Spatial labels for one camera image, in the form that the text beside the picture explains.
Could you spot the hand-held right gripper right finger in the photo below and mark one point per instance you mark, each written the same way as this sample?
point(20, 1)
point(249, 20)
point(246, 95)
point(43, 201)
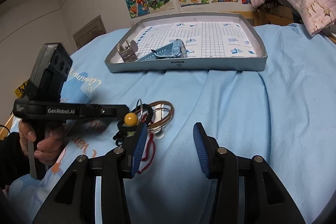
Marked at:
point(202, 150)

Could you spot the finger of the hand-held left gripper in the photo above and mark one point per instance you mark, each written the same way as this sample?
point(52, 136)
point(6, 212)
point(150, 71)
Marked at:
point(105, 111)

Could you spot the yellow bag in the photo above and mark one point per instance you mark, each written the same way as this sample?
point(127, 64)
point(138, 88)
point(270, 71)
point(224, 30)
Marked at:
point(22, 88)

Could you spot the person's left hand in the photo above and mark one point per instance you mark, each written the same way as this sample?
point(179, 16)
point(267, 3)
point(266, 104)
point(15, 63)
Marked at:
point(50, 151)

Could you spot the brown door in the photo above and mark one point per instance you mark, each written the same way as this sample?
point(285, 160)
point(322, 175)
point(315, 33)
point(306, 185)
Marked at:
point(89, 32)

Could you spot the mermaid drawing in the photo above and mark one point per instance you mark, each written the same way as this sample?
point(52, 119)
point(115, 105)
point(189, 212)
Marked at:
point(135, 1)

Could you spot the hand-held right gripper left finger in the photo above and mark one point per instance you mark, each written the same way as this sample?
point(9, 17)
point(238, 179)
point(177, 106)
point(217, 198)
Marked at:
point(137, 150)

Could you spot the light blue printed blanket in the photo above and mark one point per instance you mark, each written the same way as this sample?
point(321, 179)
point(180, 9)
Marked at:
point(249, 108)

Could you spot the shallow grey cardboard box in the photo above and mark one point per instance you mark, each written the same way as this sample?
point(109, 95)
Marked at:
point(199, 37)

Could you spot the wooden bed frame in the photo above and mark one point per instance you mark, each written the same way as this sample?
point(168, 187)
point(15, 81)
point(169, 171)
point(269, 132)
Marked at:
point(275, 12)

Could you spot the thin metal bangles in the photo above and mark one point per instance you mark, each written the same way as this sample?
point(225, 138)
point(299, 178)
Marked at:
point(168, 111)

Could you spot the clear plastic hair clip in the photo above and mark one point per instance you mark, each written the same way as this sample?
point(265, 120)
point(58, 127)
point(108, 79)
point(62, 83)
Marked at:
point(158, 124)

